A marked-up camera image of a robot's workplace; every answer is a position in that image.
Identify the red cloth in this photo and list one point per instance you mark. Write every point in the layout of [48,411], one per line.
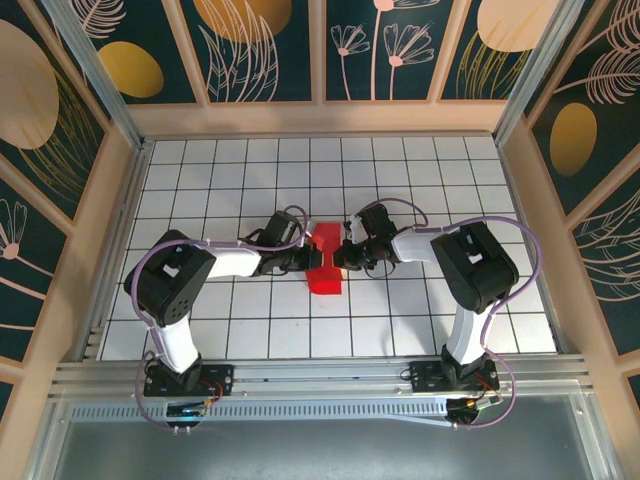
[326,285]

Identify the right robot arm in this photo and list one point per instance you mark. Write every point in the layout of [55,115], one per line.
[475,270]

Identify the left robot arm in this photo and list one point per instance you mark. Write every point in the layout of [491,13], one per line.
[170,280]

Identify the grey metal sheet panel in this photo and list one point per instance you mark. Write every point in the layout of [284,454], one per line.
[320,450]

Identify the small controller circuit board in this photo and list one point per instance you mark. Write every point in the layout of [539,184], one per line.
[472,406]
[185,411]

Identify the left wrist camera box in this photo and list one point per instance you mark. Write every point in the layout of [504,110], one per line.
[306,236]

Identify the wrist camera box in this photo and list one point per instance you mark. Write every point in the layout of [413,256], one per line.
[306,236]
[354,227]

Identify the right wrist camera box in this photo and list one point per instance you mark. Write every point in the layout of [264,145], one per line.
[354,227]

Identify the aluminium mounting rail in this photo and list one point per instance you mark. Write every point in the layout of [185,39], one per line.
[320,372]

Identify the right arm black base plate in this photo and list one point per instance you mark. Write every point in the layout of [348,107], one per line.
[425,377]

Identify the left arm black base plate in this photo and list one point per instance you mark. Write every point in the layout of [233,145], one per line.
[220,375]

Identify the aluminium frame post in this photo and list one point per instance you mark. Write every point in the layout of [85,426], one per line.
[537,75]
[102,85]

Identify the aluminium side rail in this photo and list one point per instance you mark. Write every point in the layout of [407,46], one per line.
[95,345]

